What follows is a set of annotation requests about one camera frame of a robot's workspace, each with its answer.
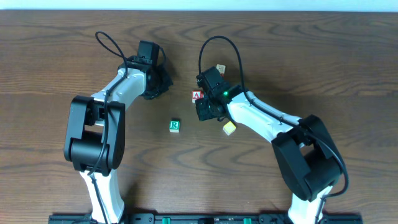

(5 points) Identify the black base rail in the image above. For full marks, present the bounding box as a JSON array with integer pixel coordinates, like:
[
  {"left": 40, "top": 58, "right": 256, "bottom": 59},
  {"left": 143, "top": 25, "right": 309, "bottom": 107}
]
[{"left": 48, "top": 213, "right": 364, "bottom": 224}]

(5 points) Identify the right black cable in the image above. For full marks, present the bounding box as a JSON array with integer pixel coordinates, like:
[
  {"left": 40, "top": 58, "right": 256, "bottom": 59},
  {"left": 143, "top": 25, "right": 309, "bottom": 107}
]
[{"left": 198, "top": 35, "right": 349, "bottom": 224}]

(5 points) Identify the green letter R block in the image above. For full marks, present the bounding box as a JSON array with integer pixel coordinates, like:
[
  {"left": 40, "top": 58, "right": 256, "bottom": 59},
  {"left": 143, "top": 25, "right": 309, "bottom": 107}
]
[{"left": 169, "top": 120, "right": 180, "bottom": 133}]

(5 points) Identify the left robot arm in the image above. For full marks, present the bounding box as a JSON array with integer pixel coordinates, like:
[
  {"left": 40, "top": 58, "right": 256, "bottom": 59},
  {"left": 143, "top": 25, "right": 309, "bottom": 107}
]
[{"left": 64, "top": 40, "right": 173, "bottom": 223}]

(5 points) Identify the yellow block lower centre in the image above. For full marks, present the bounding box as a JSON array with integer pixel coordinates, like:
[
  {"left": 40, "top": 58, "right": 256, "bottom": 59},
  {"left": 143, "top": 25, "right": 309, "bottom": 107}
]
[{"left": 223, "top": 121, "right": 236, "bottom": 136}]

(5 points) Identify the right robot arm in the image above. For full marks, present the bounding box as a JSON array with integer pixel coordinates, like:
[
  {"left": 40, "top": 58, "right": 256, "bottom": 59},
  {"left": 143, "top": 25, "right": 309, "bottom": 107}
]
[{"left": 195, "top": 67, "right": 346, "bottom": 223}]

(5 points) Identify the white red picture block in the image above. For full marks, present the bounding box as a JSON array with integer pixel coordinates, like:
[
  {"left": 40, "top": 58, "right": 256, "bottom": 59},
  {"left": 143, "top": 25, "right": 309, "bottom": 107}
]
[{"left": 216, "top": 64, "right": 226, "bottom": 77}]

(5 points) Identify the red letter A block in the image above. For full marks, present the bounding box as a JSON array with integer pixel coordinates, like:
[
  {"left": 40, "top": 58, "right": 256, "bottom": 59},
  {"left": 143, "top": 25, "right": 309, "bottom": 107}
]
[{"left": 192, "top": 90, "right": 204, "bottom": 103}]

